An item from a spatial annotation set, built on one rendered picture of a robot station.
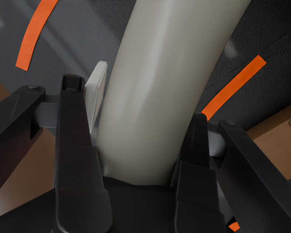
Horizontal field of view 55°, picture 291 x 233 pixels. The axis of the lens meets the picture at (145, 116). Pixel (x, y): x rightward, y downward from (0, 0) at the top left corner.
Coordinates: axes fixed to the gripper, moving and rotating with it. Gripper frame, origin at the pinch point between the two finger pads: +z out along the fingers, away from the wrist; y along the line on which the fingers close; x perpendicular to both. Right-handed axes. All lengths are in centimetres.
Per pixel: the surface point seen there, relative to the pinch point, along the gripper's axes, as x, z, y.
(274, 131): -27, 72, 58
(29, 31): -12, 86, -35
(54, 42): -14, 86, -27
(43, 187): -80, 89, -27
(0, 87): -36, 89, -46
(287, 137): -28, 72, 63
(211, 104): -24, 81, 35
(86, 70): -21, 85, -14
